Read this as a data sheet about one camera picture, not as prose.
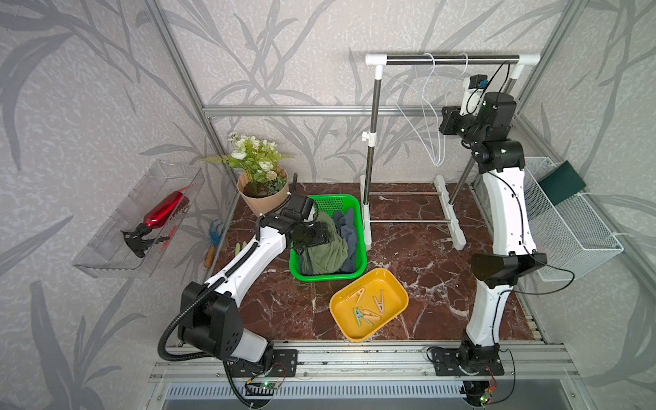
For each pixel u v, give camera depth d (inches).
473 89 22.9
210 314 16.6
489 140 21.2
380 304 32.9
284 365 28.5
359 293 34.0
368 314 32.4
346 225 36.6
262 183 38.5
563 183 28.2
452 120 24.8
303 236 27.2
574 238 23.3
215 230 42.3
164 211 26.2
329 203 45.2
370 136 31.5
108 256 23.5
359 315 31.9
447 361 29.0
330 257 33.3
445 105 37.0
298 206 25.7
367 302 33.4
